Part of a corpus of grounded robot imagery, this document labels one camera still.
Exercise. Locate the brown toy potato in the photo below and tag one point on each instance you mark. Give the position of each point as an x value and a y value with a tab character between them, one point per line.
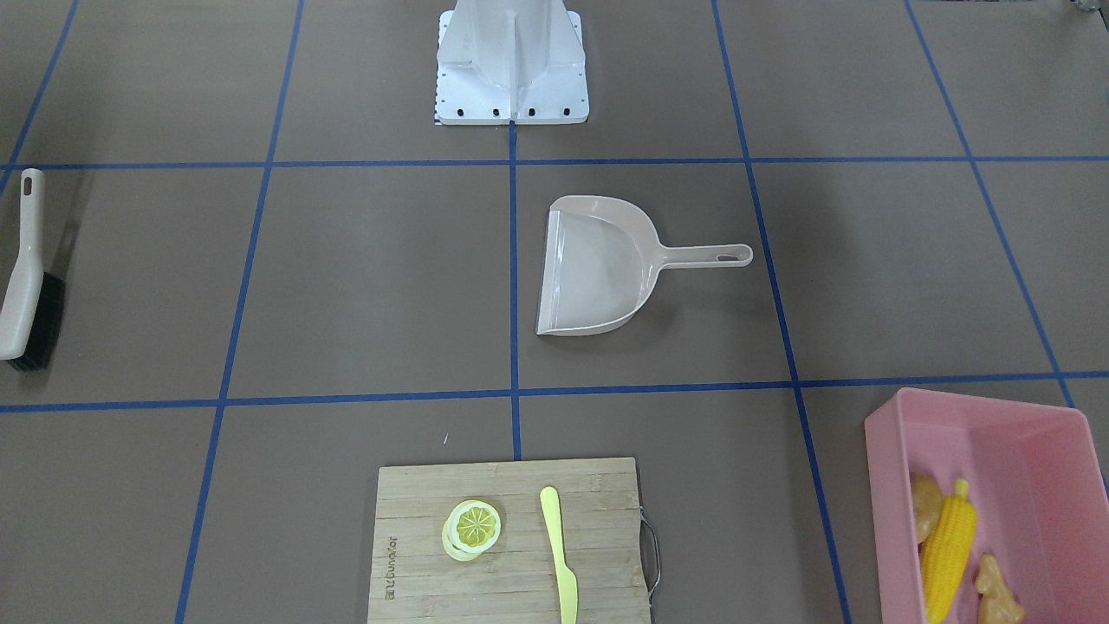
927	502

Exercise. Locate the beige hand brush black bristles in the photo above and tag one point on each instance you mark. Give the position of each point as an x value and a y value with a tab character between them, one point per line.
34	302

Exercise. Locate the yellow plastic knife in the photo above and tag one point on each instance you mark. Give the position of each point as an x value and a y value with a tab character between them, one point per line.
567	583

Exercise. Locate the yellow lemon slice toy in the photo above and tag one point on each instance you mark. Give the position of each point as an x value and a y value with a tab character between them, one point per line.
470	530

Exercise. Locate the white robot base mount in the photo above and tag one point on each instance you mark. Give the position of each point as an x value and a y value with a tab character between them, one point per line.
510	62

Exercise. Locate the beige plastic dustpan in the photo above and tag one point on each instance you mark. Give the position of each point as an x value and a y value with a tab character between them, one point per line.
602	259

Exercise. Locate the yellow toy corn cob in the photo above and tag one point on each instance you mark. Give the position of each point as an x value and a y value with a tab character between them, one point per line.
946	552

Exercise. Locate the tan toy ginger root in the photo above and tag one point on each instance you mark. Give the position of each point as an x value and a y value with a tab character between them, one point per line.
997	602

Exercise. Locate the bamboo cutting board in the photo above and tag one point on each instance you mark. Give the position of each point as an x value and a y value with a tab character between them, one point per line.
414	581

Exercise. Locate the pink plastic bin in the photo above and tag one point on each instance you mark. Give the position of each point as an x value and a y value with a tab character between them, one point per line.
1034	478

